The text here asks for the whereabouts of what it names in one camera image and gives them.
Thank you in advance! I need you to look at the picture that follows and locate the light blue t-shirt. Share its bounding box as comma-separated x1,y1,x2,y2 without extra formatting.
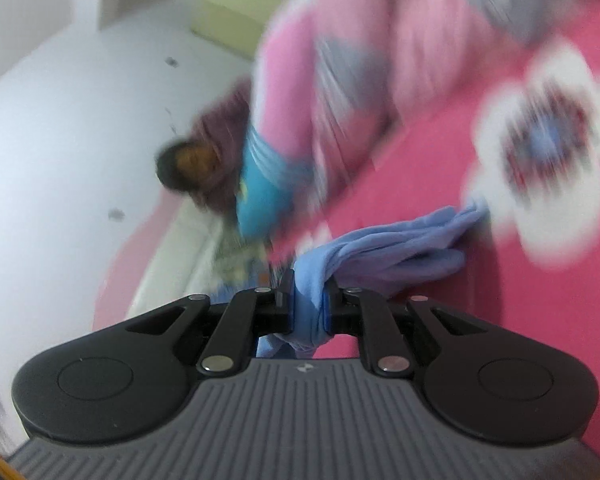
256,202,488,360

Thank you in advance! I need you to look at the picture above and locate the green patterned pillow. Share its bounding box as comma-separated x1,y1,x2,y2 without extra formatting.
213,231,268,285

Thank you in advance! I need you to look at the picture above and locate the white pink bed headboard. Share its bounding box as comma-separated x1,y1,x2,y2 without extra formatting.
93,192,224,330

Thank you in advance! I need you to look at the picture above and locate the person in maroon jacket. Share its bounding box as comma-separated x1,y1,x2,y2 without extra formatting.
156,78,251,217

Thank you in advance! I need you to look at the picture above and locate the teal pink striped pillow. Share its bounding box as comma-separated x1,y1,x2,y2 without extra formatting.
235,0,326,241

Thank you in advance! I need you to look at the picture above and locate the pink grey quilt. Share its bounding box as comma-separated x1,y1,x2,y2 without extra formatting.
276,0,588,229

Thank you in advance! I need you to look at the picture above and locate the pink floral bed blanket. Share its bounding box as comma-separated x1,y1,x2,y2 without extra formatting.
271,3,600,453

